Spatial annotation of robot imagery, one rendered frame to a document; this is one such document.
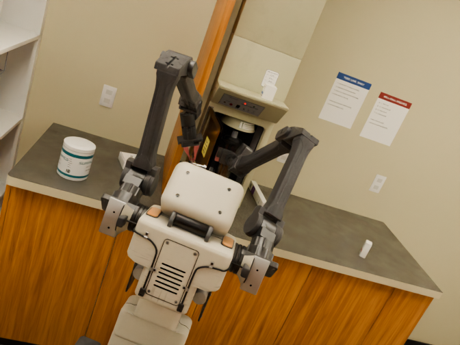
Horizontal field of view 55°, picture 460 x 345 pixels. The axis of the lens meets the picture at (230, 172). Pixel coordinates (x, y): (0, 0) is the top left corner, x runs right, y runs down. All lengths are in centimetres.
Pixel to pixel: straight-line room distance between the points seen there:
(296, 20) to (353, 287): 127
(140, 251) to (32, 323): 117
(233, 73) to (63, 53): 93
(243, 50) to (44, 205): 105
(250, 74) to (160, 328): 113
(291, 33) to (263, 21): 13
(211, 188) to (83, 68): 140
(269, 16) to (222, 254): 113
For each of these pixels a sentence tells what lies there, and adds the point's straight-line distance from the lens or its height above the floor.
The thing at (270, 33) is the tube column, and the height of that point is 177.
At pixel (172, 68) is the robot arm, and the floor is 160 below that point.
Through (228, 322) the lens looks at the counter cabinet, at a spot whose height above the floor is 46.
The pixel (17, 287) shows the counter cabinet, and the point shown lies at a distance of 222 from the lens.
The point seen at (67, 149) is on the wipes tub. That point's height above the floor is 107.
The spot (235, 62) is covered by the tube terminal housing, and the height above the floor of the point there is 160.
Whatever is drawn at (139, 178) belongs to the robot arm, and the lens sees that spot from 138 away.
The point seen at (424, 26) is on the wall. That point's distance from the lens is 272.
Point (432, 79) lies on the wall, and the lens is 280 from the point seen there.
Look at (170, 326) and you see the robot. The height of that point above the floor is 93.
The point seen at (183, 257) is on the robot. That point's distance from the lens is 122.
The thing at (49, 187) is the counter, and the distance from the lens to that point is 189.
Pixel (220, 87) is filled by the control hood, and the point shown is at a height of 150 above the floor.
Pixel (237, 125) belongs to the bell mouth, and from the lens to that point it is 208.
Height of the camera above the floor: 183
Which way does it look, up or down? 20 degrees down
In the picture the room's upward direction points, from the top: 22 degrees clockwise
